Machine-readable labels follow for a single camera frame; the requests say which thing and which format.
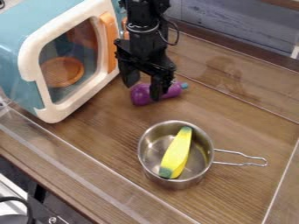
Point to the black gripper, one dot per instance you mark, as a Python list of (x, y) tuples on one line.
[(141, 54)]

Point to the purple toy eggplant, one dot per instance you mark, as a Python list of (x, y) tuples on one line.
[(141, 97)]

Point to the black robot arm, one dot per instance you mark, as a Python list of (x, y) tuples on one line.
[(147, 13)]

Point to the orange microwave turntable plate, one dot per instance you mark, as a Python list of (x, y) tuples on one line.
[(62, 71)]

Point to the blue toy microwave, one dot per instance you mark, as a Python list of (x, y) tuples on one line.
[(43, 29)]

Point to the yellow toy corn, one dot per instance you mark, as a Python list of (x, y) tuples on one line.
[(177, 154)]

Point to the black device at lower left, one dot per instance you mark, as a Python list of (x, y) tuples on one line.
[(28, 212)]

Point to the silver pot with wire handle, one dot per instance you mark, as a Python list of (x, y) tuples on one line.
[(154, 143)]

